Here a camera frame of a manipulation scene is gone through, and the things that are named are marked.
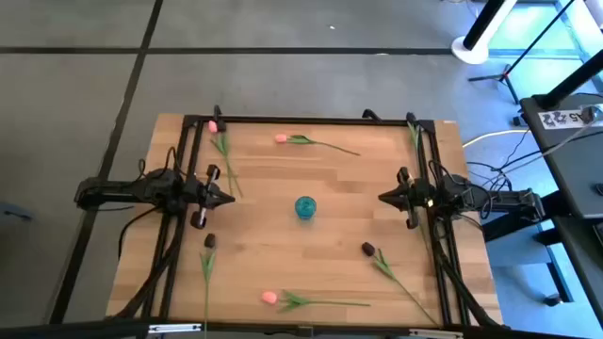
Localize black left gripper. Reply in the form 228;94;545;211
181;164;236;231

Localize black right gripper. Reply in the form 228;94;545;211
378;167;437;231

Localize blue glass vase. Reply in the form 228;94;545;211
294;195;318;221

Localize white round column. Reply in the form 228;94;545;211
450;0;519;66

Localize black tripod stand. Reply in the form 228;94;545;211
467;0;579;105

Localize black side table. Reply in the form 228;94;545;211
480;93;603;326

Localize white printed label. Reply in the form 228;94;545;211
536;108;590;131

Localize black crossbar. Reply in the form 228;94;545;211
0;318;603;339

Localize grey chair foot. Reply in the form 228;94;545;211
0;202;34;222

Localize black slanted pole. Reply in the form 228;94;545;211
534;46;603;110

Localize black floor cables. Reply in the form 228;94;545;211
465;129;533;208

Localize black power cable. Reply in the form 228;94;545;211
117;204;159;259

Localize white floor cable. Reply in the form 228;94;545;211
462;128;531;148

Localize black cable bundle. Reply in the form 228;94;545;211
112;220;183;320
432;234;503;329

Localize black aluminium table frame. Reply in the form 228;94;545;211
140;114;472;329

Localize silver metal bracket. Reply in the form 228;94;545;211
148;322;203;334
408;328;465;339

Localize grey cable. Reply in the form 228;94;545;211
513;112;603;169

